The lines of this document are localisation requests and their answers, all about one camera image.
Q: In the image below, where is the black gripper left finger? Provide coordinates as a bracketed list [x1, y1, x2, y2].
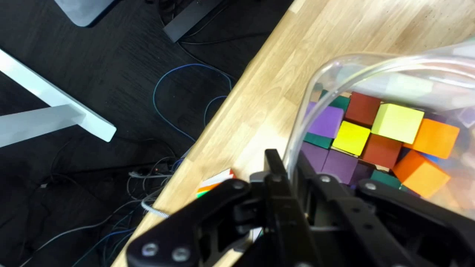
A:
[125, 149, 319, 267]

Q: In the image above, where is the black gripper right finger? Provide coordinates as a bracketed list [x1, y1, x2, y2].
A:
[296, 154, 475, 267]

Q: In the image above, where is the clear jar of coloured blocks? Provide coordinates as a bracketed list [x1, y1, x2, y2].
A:
[282, 38, 475, 222]

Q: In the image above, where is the orange block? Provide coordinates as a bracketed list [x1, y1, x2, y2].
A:
[411, 118, 462, 161]
[392, 151, 451, 201]

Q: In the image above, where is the purple block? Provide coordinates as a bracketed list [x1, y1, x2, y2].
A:
[307, 105, 346, 140]
[319, 151, 359, 186]

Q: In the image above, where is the yellow block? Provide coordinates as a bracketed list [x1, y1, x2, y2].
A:
[331, 121, 373, 159]
[371, 103, 426, 146]

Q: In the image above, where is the red-brown block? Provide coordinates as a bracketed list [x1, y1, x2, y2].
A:
[345, 91, 383, 128]

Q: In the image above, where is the white-legged side table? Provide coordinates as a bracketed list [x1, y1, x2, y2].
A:
[0, 48, 119, 151]

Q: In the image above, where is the dark grey bar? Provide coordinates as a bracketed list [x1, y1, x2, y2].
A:
[162, 0, 226, 45]

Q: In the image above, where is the light grey panel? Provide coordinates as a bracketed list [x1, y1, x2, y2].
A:
[54, 0, 116, 29]

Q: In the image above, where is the grey cable with black plug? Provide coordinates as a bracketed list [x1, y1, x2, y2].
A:
[140, 192, 172, 222]

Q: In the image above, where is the grey floor cable bundle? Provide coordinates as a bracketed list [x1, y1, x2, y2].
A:
[18, 156, 181, 267]

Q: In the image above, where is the blue floor cable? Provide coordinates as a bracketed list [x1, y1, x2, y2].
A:
[150, 62, 236, 146]

